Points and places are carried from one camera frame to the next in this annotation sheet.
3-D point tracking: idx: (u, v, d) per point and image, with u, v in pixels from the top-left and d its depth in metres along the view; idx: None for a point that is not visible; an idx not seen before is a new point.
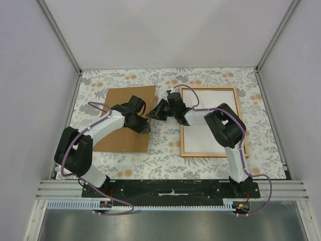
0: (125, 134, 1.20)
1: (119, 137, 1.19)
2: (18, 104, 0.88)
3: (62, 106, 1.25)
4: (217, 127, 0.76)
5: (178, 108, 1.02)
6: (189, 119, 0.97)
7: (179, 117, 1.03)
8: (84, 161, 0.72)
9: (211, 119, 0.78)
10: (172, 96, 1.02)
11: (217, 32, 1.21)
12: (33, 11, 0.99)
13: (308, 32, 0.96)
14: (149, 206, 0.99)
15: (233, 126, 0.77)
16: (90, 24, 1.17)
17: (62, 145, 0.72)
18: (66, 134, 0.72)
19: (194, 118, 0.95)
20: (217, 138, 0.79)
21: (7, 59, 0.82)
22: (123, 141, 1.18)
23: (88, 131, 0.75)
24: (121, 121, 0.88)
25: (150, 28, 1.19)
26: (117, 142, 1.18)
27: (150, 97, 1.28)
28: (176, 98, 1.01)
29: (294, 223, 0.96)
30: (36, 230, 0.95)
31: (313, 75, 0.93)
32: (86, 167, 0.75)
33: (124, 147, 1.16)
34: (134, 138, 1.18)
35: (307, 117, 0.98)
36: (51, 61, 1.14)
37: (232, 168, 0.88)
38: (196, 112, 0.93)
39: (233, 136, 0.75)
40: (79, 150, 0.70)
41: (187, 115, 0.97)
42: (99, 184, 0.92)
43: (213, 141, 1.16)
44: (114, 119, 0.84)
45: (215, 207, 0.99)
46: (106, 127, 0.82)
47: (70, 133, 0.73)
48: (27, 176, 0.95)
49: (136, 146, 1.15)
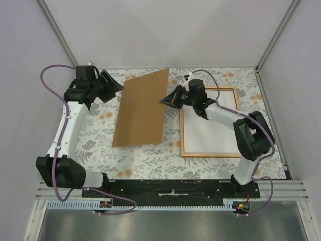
0: (142, 125, 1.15)
1: (137, 130, 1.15)
2: (17, 104, 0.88)
3: (62, 106, 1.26)
4: (247, 137, 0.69)
5: (199, 97, 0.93)
6: (210, 115, 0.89)
7: (199, 107, 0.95)
8: (76, 177, 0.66)
9: (244, 127, 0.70)
10: (193, 83, 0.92)
11: (217, 32, 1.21)
12: (33, 11, 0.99)
13: (308, 32, 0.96)
14: (149, 206, 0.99)
15: (262, 139, 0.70)
16: (90, 23, 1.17)
17: (46, 176, 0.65)
18: (42, 167, 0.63)
19: (217, 115, 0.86)
20: (242, 147, 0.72)
21: (8, 60, 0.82)
22: (140, 133, 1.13)
23: (59, 151, 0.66)
24: (83, 110, 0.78)
25: (150, 28, 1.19)
26: (135, 135, 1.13)
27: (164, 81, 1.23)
28: (199, 86, 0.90)
29: (294, 223, 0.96)
30: (36, 230, 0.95)
31: (313, 75, 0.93)
32: (82, 176, 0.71)
33: (142, 138, 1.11)
34: (150, 128, 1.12)
35: (307, 116, 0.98)
36: (51, 61, 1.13)
37: (239, 171, 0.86)
38: (222, 109, 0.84)
39: (259, 150, 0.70)
40: (64, 173, 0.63)
41: (211, 109, 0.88)
42: (100, 184, 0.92)
43: (218, 141, 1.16)
44: (75, 117, 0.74)
45: (215, 207, 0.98)
46: (73, 131, 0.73)
47: (45, 164, 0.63)
48: (27, 176, 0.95)
49: (153, 135, 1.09)
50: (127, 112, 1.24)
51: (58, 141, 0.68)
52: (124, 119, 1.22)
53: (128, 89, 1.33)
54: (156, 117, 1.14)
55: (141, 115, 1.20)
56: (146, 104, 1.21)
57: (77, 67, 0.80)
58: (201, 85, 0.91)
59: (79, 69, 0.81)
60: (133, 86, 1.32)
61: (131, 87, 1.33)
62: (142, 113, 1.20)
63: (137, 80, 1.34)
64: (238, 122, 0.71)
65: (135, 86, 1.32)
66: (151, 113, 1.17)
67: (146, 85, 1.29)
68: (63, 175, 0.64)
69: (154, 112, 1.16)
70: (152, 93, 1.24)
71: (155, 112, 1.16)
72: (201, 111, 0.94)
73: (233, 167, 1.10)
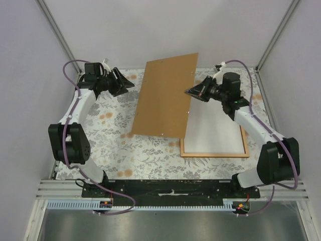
0: (164, 117, 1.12)
1: (159, 121, 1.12)
2: (17, 104, 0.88)
3: (63, 106, 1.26)
4: (272, 164, 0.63)
5: (230, 93, 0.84)
6: (238, 118, 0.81)
7: (227, 105, 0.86)
8: (84, 144, 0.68)
9: (273, 154, 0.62)
10: (228, 75, 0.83)
11: (217, 32, 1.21)
12: (33, 12, 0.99)
13: (308, 32, 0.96)
14: (149, 206, 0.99)
15: (287, 170, 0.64)
16: (90, 24, 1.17)
17: (55, 143, 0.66)
18: (52, 131, 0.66)
19: (245, 121, 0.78)
20: (263, 169, 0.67)
21: (8, 60, 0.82)
22: (162, 123, 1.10)
23: (70, 119, 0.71)
24: (92, 96, 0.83)
25: (150, 29, 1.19)
26: (156, 127, 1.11)
27: (190, 69, 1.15)
28: (234, 80, 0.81)
29: (294, 223, 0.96)
30: (36, 230, 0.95)
31: (313, 75, 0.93)
32: (88, 150, 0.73)
33: (163, 129, 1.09)
34: (173, 119, 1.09)
35: (307, 116, 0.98)
36: (51, 61, 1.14)
37: (246, 175, 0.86)
38: (255, 119, 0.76)
39: (279, 178, 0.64)
40: (74, 137, 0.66)
41: (243, 114, 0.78)
42: (100, 179, 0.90)
43: (219, 141, 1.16)
44: (85, 97, 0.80)
45: (215, 207, 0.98)
46: (84, 107, 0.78)
47: (56, 128, 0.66)
48: (27, 175, 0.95)
49: (176, 129, 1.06)
50: (150, 99, 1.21)
51: (69, 113, 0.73)
52: (145, 106, 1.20)
53: (150, 73, 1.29)
54: (181, 109, 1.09)
55: (164, 104, 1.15)
56: (172, 93, 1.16)
57: (85, 63, 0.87)
58: (237, 79, 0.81)
59: (88, 65, 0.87)
60: (156, 71, 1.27)
61: (154, 71, 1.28)
62: (166, 102, 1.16)
63: (160, 65, 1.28)
64: (267, 145, 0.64)
65: (159, 70, 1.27)
66: (175, 103, 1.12)
67: (171, 71, 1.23)
68: (73, 139, 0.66)
69: (180, 103, 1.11)
70: (177, 81, 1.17)
71: (179, 103, 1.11)
72: (228, 109, 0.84)
73: (233, 167, 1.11)
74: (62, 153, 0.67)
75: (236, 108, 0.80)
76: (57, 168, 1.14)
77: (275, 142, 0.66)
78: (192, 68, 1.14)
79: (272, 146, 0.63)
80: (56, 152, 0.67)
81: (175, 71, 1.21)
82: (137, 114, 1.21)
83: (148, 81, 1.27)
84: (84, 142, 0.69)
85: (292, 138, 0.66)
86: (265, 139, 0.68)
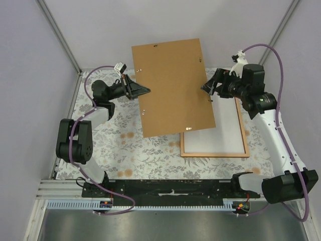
0: (185, 110, 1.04)
1: (180, 115, 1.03)
2: (17, 104, 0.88)
3: (63, 106, 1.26)
4: (281, 193, 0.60)
5: (253, 89, 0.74)
6: (258, 120, 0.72)
7: (248, 100, 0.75)
8: (87, 143, 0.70)
9: (287, 186, 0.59)
10: (252, 67, 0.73)
11: (217, 32, 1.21)
12: (33, 11, 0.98)
13: (309, 32, 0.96)
14: (149, 206, 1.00)
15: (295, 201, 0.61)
16: (91, 24, 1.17)
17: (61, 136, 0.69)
18: (63, 124, 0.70)
19: (267, 132, 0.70)
20: (269, 190, 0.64)
21: (8, 61, 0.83)
22: (183, 116, 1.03)
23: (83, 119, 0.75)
24: (106, 114, 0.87)
25: (150, 28, 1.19)
26: (178, 123, 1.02)
27: (195, 53, 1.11)
28: (257, 72, 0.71)
29: (294, 222, 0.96)
30: (36, 230, 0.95)
31: (313, 75, 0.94)
32: (90, 151, 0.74)
33: (187, 123, 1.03)
34: (193, 111, 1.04)
35: (307, 115, 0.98)
36: (51, 61, 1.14)
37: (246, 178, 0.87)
38: (279, 134, 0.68)
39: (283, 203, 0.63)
40: (82, 131, 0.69)
41: (267, 123, 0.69)
42: (100, 179, 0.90)
43: (221, 141, 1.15)
44: (101, 111, 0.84)
45: (215, 207, 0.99)
46: (98, 118, 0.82)
47: (68, 123, 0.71)
48: (28, 175, 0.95)
49: (202, 120, 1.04)
50: (156, 91, 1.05)
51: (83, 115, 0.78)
52: (152, 99, 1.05)
53: (142, 60, 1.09)
54: (200, 98, 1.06)
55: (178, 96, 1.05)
56: (182, 84, 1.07)
57: (93, 95, 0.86)
58: (261, 70, 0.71)
59: (96, 93, 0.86)
60: (152, 56, 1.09)
61: (147, 56, 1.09)
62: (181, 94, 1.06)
63: (153, 51, 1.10)
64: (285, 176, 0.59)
65: (154, 56, 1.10)
66: (191, 92, 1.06)
67: (171, 56, 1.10)
68: (79, 134, 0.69)
69: (198, 93, 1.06)
70: (183, 68, 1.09)
71: (199, 94, 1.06)
72: (251, 106, 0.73)
73: (233, 166, 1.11)
74: (65, 149, 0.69)
75: (261, 111, 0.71)
76: (57, 168, 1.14)
77: (294, 173, 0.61)
78: (198, 53, 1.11)
79: (287, 177, 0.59)
80: (59, 146, 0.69)
81: (177, 56, 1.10)
82: (143, 111, 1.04)
83: (143, 69, 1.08)
84: (88, 140, 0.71)
85: (313, 171, 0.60)
86: (283, 167, 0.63)
